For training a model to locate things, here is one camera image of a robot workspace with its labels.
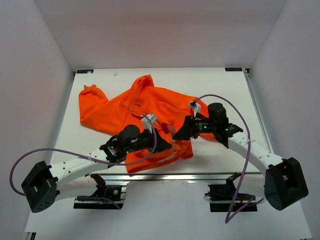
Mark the aluminium table right rail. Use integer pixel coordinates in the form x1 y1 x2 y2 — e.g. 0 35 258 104
242 68 273 153

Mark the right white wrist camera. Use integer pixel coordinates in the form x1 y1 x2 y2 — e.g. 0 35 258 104
188 101 202 118

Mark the right blue table label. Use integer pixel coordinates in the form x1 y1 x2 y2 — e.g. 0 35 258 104
224 67 243 72

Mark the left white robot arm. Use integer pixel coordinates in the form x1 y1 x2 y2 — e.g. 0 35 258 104
21 124 172 213

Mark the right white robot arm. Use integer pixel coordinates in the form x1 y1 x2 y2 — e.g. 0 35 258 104
173 101 309 211

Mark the blue table label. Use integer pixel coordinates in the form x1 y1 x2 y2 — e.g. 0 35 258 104
224 67 243 72
76 69 94 74

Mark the aluminium table rail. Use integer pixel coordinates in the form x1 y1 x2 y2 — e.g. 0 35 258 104
82 172 263 183
242 68 273 153

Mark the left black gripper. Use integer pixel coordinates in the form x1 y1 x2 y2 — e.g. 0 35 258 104
125 126 172 154

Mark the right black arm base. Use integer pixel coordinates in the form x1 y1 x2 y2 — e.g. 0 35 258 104
204 172 258 213

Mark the orange zip-up jacket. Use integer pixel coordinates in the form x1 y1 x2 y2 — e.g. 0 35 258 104
78 74 216 174

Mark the aluminium table front rail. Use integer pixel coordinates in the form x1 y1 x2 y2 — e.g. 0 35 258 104
82 172 263 183

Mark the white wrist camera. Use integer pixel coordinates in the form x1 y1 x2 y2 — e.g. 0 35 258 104
188 101 202 118
141 113 158 133

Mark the left blue table label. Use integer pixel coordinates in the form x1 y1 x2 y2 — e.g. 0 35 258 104
76 69 94 74

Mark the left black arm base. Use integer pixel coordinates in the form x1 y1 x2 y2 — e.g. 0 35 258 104
73 174 127 210

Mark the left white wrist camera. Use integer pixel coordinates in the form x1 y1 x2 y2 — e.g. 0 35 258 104
141 113 158 133

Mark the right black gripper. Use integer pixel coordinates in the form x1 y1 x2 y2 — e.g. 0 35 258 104
172 114 217 141

